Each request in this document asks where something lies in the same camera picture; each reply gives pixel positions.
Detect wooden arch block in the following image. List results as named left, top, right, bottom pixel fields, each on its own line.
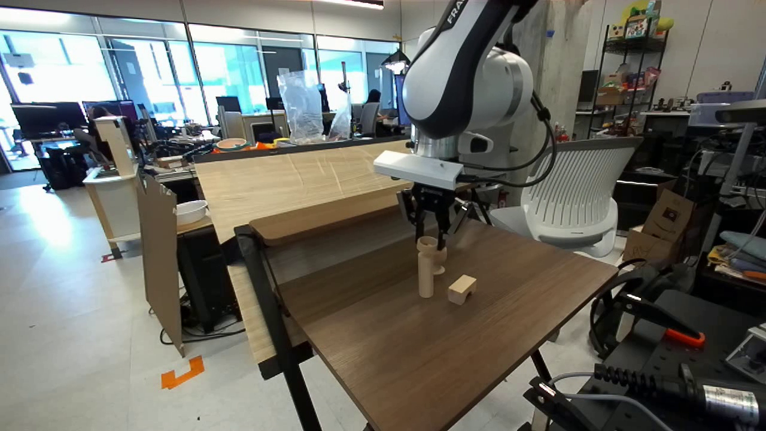
left=446, top=274, right=479, bottom=306

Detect black perforated work table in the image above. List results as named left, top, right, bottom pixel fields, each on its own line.
left=577, top=285, right=766, bottom=431

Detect white mesh office chair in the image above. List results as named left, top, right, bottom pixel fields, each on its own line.
left=523, top=137, right=645, bottom=250

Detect black computer monitor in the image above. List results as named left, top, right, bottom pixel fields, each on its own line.
left=9, top=100, right=92, bottom=141

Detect background storage shelf rack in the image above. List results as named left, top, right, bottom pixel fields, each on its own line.
left=590, top=0, right=680, bottom=140

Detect black desk lamp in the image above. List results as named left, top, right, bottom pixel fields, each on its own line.
left=380, top=46, right=418, bottom=76

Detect black tool silver end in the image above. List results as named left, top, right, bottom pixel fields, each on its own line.
left=595, top=361, right=765, bottom=427

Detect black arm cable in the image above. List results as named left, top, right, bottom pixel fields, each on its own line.
left=476, top=91, right=561, bottom=192

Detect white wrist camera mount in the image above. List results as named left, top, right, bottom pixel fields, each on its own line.
left=372, top=149, right=464, bottom=192

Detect leaning wooden board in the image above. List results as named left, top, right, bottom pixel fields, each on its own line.
left=135, top=170, right=188, bottom=354

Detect black clamp orange handle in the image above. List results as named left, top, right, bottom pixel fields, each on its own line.
left=614, top=289, right=708, bottom=353

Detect upright wooden cylinder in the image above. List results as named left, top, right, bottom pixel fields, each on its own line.
left=418, top=244, right=439, bottom=303

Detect open cardboard box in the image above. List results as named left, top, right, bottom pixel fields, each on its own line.
left=622, top=190, right=705, bottom=271

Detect orange floor tape marker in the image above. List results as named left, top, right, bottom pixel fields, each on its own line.
left=159, top=354, right=207, bottom=392

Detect white board stand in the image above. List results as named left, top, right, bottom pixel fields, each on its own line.
left=81, top=116, right=144, bottom=259

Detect seated person dark clothes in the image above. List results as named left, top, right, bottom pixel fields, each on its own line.
left=357, top=88, right=389, bottom=137

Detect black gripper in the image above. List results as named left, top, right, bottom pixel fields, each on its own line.
left=401, top=185, right=464, bottom=252

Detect light wooden side panel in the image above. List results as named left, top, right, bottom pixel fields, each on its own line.
left=226, top=262, right=278, bottom=368

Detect light wooden back panel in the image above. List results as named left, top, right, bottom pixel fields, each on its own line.
left=195, top=140, right=418, bottom=244

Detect clear plastic bag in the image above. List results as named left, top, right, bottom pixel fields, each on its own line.
left=276, top=70, right=325, bottom=141

